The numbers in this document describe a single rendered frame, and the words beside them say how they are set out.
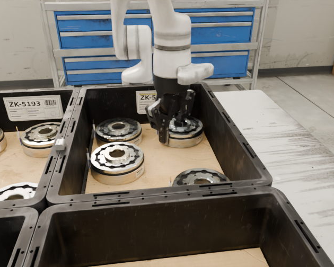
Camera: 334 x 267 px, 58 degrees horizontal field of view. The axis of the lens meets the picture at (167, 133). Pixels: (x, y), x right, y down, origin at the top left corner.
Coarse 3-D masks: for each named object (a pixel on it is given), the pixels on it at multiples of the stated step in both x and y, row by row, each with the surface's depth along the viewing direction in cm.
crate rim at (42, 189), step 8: (48, 88) 70; (56, 88) 70; (64, 88) 70; (72, 88) 70; (72, 96) 65; (72, 104) 62; (72, 112) 59; (64, 120) 56; (64, 128) 53; (56, 136) 50; (64, 136) 51; (56, 152) 46; (48, 160) 44; (56, 160) 44; (48, 176) 41; (40, 184) 40; (48, 184) 40; (40, 192) 38; (8, 200) 37; (16, 200) 37; (24, 200) 37; (32, 200) 37; (40, 200) 37; (0, 208) 36; (8, 208) 36; (40, 208) 37
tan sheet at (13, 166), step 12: (12, 132) 72; (12, 144) 67; (0, 156) 63; (12, 156) 63; (24, 156) 63; (0, 168) 59; (12, 168) 59; (24, 168) 59; (36, 168) 59; (0, 180) 56; (12, 180) 56; (24, 180) 56; (36, 180) 56
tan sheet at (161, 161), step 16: (144, 128) 74; (96, 144) 67; (144, 144) 67; (160, 144) 67; (208, 144) 67; (160, 160) 62; (176, 160) 62; (192, 160) 62; (208, 160) 62; (144, 176) 57; (160, 176) 57; (96, 192) 53
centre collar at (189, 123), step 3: (171, 120) 69; (186, 120) 69; (189, 120) 69; (171, 123) 68; (186, 123) 69; (189, 123) 68; (171, 126) 68; (174, 126) 67; (177, 126) 67; (180, 126) 67; (183, 126) 67; (186, 126) 67; (189, 126) 67; (180, 129) 67; (183, 129) 67
